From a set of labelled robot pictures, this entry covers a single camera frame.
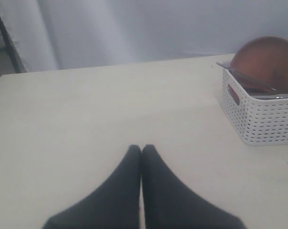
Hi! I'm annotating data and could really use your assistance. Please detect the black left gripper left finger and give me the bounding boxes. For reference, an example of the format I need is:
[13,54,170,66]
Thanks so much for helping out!
[43,145,141,229]

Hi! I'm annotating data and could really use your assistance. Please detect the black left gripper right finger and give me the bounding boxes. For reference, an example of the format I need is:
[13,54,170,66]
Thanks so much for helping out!
[141,145,245,229]

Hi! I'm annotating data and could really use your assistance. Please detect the silver table knife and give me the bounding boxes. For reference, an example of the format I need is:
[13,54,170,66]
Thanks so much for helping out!
[216,62,279,93]

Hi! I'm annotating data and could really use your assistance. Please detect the white perforated plastic basket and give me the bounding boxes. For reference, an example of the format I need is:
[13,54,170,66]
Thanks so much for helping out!
[221,69,288,146]

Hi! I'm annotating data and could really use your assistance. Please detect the silver metal cup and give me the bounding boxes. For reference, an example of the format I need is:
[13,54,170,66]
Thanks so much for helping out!
[251,94,288,100]

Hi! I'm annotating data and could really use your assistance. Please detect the brown round plate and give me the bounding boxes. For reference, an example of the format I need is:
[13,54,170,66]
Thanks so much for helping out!
[230,36,288,94]

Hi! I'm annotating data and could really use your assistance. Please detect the dark metal frame post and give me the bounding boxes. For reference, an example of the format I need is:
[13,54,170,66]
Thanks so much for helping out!
[0,16,26,73]

